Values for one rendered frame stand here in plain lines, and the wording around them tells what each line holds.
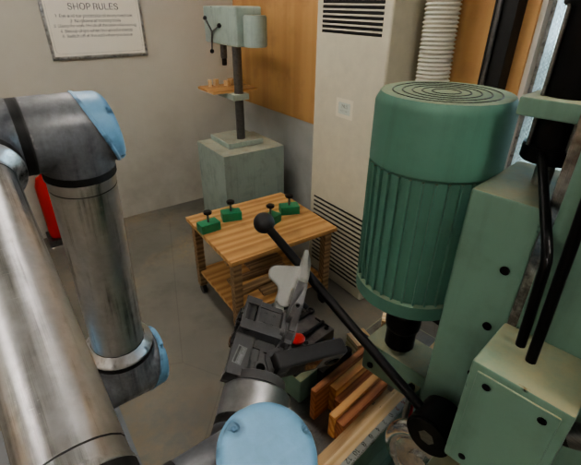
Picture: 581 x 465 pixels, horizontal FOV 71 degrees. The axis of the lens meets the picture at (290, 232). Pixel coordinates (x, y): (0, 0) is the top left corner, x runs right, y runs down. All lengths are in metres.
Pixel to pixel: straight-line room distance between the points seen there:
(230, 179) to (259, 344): 2.32
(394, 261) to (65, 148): 0.51
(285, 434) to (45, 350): 0.23
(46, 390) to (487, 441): 0.42
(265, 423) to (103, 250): 0.52
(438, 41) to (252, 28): 1.11
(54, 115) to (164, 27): 2.86
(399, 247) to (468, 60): 1.64
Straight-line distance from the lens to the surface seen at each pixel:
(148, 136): 3.57
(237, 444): 0.38
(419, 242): 0.56
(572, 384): 0.47
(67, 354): 0.45
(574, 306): 0.48
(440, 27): 2.03
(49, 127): 0.70
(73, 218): 0.78
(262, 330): 0.58
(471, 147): 0.52
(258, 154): 2.92
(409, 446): 0.70
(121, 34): 3.42
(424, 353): 0.78
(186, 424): 2.01
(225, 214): 2.29
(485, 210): 0.51
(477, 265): 0.54
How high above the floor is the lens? 1.60
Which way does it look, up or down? 29 degrees down
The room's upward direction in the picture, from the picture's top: 1 degrees clockwise
